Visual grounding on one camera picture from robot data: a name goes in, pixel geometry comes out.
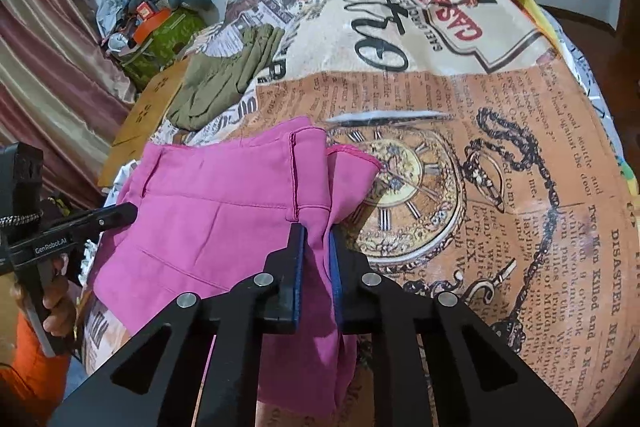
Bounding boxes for pink pants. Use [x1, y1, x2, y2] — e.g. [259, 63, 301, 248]
[90, 117, 381, 418]

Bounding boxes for orange sleeve forearm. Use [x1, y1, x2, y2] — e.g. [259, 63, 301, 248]
[1, 314, 70, 426]

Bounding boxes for person's left hand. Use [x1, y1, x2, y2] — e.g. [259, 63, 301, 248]
[11, 257, 76, 347]

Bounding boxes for striped pink curtain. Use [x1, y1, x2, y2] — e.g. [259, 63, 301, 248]
[1, 0, 136, 208]

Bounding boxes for green patterned bag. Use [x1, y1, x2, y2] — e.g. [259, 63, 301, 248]
[118, 8, 205, 91]

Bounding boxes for olive green folded pants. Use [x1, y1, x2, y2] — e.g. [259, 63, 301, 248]
[166, 24, 284, 131]

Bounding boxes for orange box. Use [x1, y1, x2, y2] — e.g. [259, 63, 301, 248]
[132, 1, 171, 44]

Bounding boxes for newspaper print bed blanket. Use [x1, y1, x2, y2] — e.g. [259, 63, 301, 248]
[81, 0, 640, 427]

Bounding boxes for white patterned bed sheet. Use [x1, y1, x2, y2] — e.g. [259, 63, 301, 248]
[541, 5, 626, 168]

